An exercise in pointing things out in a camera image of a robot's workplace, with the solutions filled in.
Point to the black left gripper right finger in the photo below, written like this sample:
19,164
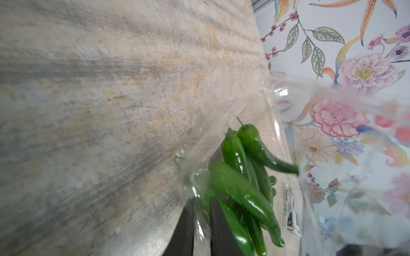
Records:
222,238

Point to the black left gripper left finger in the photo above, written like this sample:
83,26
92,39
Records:
182,240

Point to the clear clamshell container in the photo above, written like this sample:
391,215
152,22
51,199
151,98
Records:
345,153

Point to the small card box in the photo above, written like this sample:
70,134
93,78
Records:
290,213

